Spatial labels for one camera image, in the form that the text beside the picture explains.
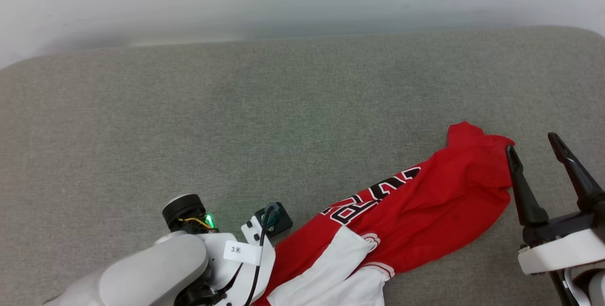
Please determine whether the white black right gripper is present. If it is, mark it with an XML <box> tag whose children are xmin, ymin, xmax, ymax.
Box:
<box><xmin>505</xmin><ymin>131</ymin><xmax>605</xmax><ymax>276</ymax></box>

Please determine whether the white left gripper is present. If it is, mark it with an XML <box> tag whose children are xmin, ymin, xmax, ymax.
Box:
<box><xmin>202</xmin><ymin>216</ymin><xmax>277</xmax><ymax>306</ymax></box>

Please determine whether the red and white jersey garment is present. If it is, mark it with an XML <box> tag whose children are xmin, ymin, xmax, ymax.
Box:
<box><xmin>253</xmin><ymin>121</ymin><xmax>516</xmax><ymax>306</ymax></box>

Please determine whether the white paper label tag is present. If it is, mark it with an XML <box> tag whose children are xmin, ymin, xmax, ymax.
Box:
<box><xmin>223</xmin><ymin>240</ymin><xmax>262</xmax><ymax>266</ymax></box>

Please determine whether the black cylinder with green light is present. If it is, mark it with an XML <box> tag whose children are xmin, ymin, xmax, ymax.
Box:
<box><xmin>162</xmin><ymin>193</ymin><xmax>219</xmax><ymax>235</ymax></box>

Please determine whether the black cable with teal connector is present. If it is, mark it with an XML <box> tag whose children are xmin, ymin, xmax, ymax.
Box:
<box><xmin>243</xmin><ymin>203</ymin><xmax>281</xmax><ymax>306</ymax></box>

